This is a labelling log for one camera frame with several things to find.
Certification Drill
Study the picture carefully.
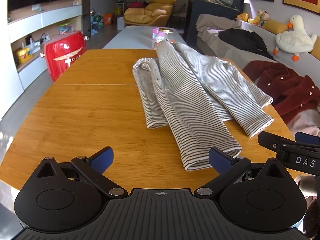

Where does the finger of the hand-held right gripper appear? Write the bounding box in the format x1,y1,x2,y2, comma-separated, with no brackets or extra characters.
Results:
258,131,295,153
295,132,320,144

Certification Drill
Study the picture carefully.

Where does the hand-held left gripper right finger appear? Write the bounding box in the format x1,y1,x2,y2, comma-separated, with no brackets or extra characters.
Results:
194,147,287,197

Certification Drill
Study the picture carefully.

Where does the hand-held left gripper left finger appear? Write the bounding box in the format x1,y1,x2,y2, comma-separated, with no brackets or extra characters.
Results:
37,146,128,197

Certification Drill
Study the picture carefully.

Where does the grey striped garment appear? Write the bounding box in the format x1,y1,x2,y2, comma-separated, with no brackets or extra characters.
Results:
132,40,275,172

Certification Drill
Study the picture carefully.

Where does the pink cloth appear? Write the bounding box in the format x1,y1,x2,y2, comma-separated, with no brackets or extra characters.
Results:
286,109,320,137

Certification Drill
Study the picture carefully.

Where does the dark red fleece coat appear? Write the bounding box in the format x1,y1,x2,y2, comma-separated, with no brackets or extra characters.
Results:
242,60,320,125

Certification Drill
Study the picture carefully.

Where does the grey sofa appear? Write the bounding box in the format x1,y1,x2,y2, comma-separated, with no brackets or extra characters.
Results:
195,14,320,130

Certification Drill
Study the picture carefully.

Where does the white duck plush toy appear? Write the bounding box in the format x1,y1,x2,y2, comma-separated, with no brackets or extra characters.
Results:
272,14,318,62

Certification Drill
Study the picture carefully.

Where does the black garment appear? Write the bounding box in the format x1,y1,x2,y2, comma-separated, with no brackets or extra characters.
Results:
218,28,275,60

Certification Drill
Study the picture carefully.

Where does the red drum-shaped stool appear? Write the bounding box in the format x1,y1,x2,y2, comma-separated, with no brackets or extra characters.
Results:
39,31,87,82

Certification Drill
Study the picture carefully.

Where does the yellow pillow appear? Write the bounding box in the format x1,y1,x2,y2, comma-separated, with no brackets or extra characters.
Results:
261,19,290,35

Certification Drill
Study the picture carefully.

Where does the small plush doll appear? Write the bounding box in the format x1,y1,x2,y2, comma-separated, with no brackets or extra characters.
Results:
255,9,270,27

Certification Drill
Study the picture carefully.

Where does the white marble coffee table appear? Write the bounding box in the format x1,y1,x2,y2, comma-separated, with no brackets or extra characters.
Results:
102,25,187,50

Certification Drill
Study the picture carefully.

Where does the yellow toy box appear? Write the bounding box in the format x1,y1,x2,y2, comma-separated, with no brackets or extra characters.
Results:
16,48,31,64

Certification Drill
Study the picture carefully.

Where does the beige blanket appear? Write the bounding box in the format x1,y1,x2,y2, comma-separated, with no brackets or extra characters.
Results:
195,14,242,39

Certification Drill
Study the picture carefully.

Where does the clear plastic storage box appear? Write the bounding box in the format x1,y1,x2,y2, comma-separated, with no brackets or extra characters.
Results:
58,20,77,35

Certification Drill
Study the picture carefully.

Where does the clear snack jar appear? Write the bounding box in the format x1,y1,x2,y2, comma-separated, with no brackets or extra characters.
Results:
152,27,174,44

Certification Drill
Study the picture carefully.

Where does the dark fish tank cabinet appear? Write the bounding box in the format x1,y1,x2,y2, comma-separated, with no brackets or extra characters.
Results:
184,0,244,53

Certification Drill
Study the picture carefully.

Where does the white wooden tv cabinet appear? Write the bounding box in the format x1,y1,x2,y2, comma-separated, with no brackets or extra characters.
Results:
0,4,84,93

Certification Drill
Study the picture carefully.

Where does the yellow leather armchair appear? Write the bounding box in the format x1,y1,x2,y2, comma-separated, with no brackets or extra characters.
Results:
123,0,179,26

